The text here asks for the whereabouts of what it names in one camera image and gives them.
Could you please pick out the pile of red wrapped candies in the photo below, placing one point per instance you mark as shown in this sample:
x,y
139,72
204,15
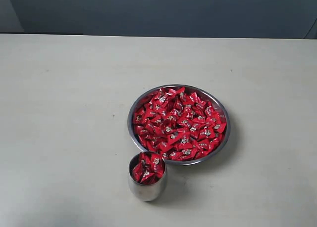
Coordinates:
x,y
179,125

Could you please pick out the steel bowl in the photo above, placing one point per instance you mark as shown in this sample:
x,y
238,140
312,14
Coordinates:
x,y
214,101

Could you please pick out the stainless steel cup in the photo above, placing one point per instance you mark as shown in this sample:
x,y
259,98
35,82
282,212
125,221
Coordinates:
x,y
146,193

